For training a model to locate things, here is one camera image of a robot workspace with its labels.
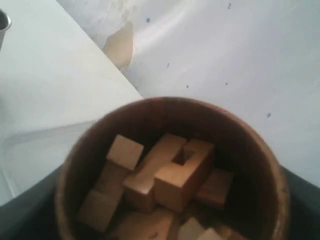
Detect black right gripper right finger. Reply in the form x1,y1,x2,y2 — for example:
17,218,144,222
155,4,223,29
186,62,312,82
283,168,320,240

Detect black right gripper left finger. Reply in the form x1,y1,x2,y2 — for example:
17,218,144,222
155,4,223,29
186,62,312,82
0,167,61,240

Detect white rectangular tray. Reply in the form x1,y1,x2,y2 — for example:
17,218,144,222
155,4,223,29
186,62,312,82
0,120,95,199

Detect brown wooden cup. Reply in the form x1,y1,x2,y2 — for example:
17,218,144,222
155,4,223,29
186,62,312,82
55,97,290,240

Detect stainless steel cup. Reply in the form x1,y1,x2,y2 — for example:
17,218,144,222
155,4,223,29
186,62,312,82
0,9,12,50

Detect small wooden blocks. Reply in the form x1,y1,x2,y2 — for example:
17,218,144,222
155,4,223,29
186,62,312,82
77,133,234,240

